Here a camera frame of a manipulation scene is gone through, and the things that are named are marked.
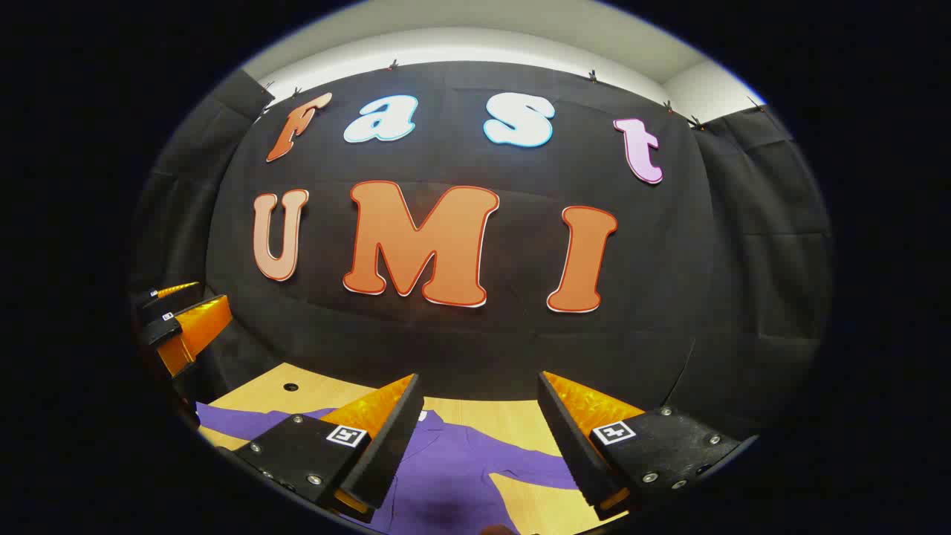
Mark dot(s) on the purple knit cardigan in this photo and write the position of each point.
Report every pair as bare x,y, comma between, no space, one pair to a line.
446,475

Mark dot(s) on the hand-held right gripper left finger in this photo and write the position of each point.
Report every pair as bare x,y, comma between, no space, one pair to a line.
394,446

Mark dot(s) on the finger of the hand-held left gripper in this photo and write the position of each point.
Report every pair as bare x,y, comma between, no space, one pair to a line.
148,297
197,331

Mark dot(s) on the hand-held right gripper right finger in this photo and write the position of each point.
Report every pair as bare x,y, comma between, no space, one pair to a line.
568,446

